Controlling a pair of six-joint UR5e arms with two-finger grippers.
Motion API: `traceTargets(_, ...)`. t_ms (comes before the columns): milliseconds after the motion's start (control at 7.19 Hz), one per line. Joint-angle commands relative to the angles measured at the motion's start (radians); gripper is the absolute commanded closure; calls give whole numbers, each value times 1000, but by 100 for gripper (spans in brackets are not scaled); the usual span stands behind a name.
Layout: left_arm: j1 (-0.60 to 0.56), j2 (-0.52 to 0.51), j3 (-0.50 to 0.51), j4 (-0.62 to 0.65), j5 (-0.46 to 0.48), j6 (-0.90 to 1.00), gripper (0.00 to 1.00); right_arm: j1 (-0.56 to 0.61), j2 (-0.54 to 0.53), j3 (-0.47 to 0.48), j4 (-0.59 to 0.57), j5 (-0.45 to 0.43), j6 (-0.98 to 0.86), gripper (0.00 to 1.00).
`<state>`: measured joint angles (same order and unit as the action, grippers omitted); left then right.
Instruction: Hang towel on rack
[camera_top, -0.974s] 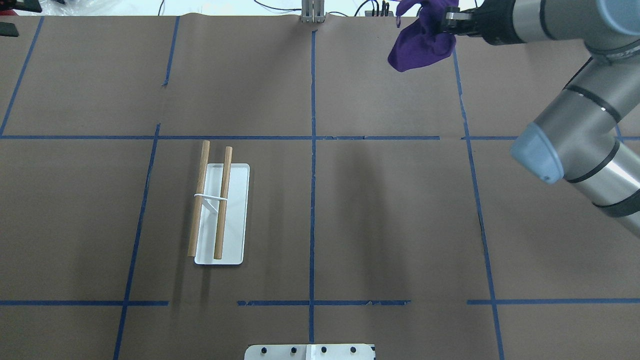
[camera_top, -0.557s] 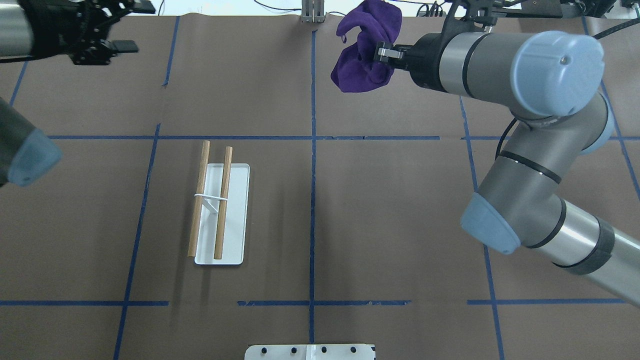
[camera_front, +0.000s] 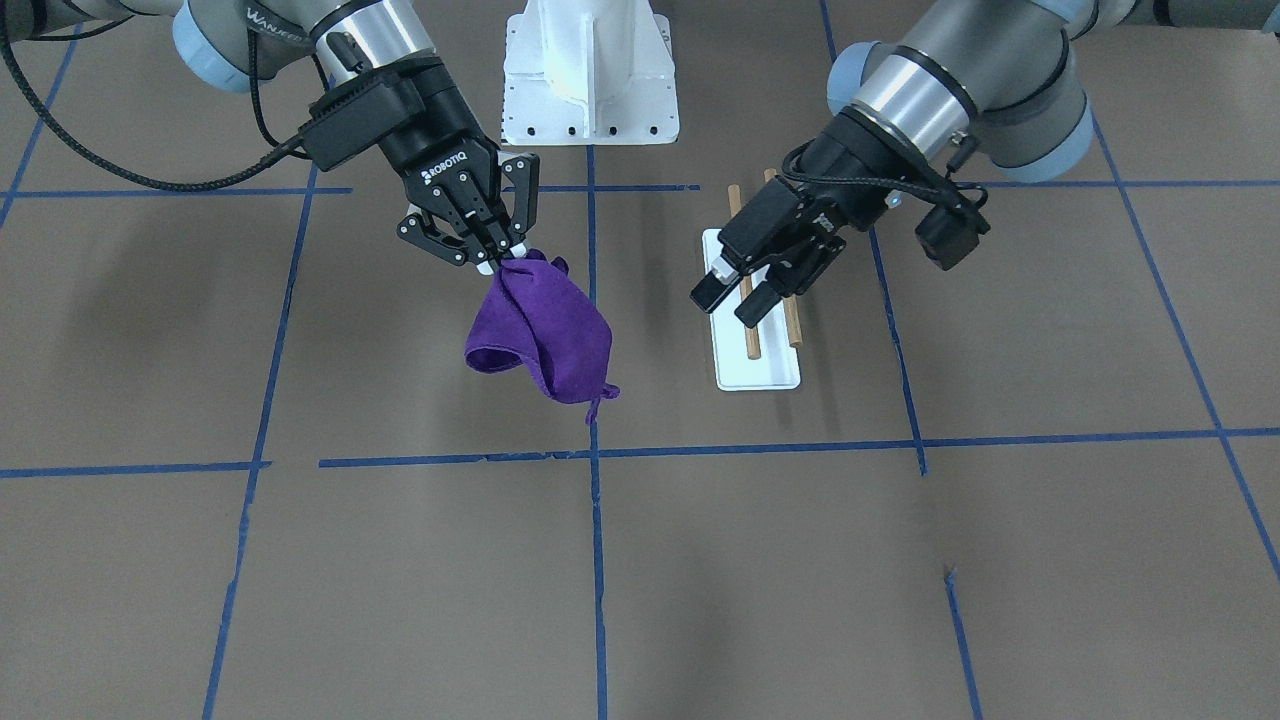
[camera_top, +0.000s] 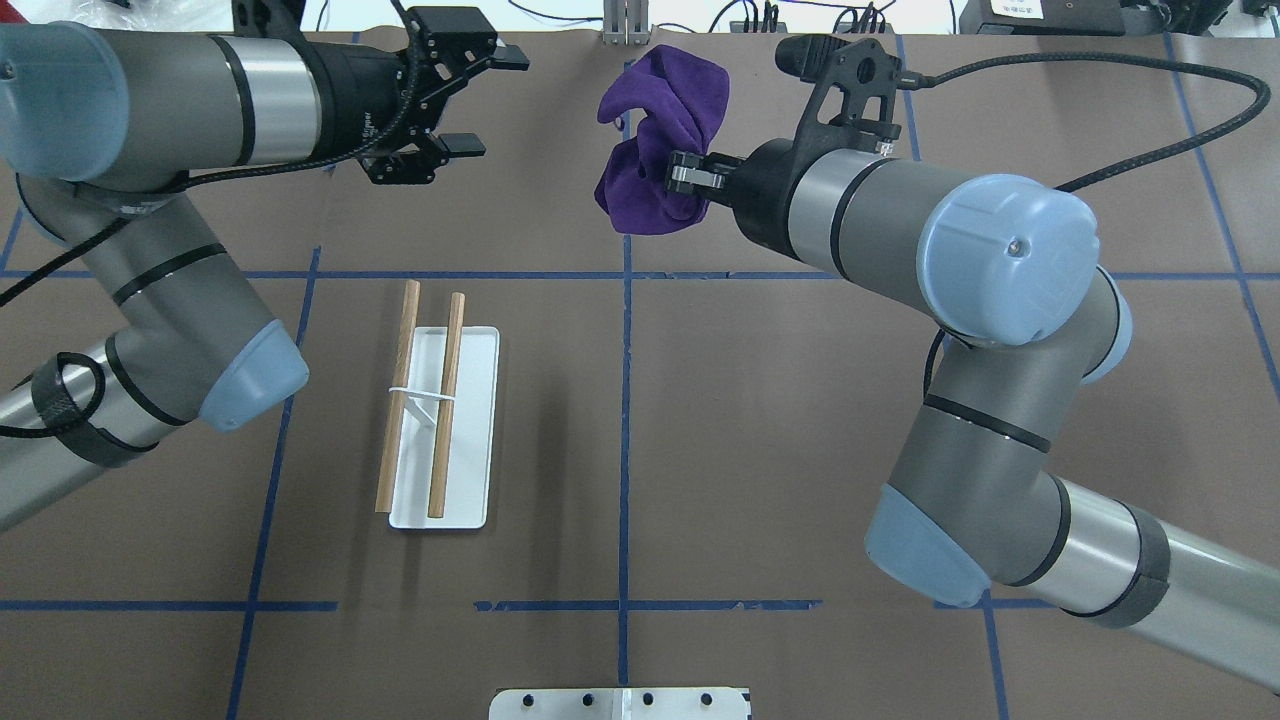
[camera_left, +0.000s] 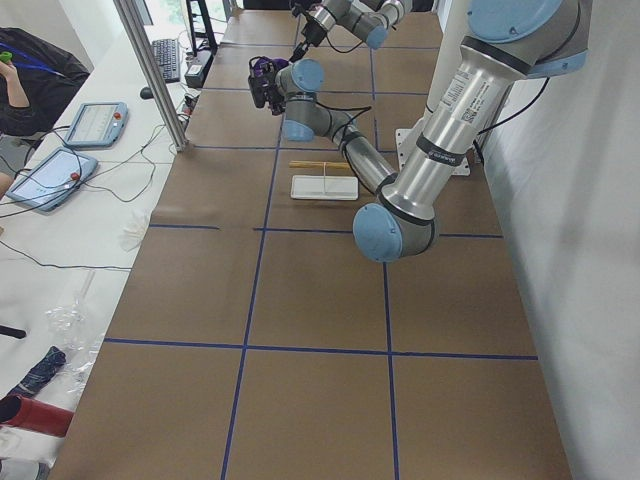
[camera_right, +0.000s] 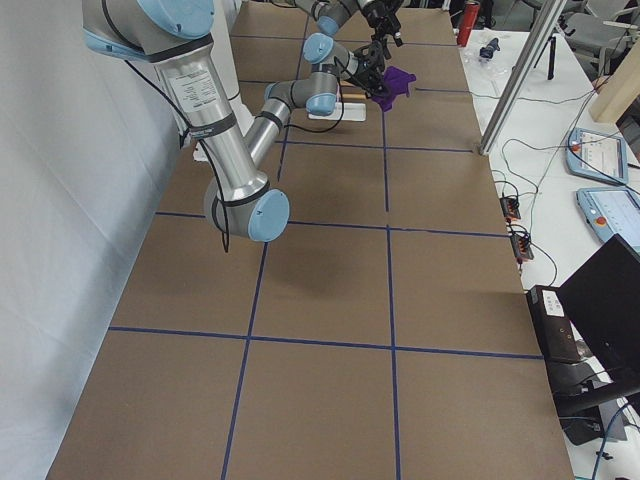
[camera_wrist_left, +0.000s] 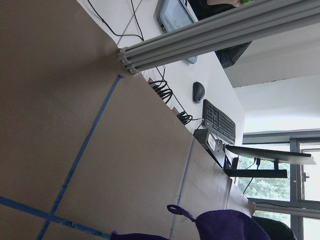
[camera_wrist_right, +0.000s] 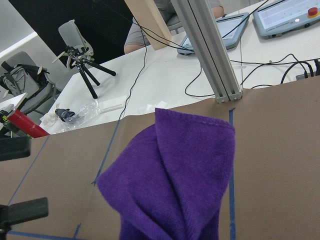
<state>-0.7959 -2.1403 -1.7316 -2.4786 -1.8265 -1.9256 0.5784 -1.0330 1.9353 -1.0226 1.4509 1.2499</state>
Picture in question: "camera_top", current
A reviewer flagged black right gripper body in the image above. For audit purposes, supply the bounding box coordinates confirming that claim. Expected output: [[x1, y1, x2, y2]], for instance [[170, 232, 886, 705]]
[[708, 138, 801, 251]]

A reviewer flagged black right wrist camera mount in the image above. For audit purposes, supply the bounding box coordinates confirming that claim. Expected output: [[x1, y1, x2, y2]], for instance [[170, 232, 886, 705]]
[[774, 35, 902, 160]]

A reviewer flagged upper black orange hub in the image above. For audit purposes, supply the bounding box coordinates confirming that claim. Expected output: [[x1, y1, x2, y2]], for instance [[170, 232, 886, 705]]
[[717, 1, 785, 35]]

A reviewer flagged long wooden rack rod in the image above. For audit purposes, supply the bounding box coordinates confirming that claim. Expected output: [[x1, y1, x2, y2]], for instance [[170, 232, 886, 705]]
[[374, 279, 421, 514]]

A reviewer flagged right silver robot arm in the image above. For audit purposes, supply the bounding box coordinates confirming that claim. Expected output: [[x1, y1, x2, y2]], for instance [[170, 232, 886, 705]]
[[667, 138, 1277, 691]]

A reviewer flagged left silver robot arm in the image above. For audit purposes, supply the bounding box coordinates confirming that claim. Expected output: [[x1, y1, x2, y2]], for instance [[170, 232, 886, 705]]
[[1, 1, 530, 529]]

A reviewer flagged aluminium frame post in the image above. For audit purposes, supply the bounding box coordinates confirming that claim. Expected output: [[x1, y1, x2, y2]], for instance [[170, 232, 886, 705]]
[[600, 0, 652, 47]]

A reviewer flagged purple microfiber towel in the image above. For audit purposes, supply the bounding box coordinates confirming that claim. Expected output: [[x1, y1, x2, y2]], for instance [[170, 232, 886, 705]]
[[594, 45, 731, 236]]

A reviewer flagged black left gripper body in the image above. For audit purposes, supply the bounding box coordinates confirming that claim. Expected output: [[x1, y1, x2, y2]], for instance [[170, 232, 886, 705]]
[[310, 6, 499, 184]]

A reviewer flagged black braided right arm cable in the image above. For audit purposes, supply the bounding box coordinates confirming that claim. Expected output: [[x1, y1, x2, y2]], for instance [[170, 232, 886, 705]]
[[900, 61, 1274, 193]]

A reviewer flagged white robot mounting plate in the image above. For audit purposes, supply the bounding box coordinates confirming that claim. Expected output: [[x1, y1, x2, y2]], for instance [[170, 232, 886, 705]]
[[488, 685, 754, 719]]

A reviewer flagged short wooden rack rod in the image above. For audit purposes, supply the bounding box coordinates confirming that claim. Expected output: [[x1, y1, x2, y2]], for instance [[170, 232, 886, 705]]
[[428, 292, 466, 519]]

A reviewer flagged black mini computer box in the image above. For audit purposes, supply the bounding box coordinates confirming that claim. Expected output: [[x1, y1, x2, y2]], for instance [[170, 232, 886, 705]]
[[957, 1, 1125, 37]]

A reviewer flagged white towel rack base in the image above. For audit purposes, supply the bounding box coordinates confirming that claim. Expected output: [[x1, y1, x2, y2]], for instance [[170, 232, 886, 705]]
[[388, 325, 500, 530]]

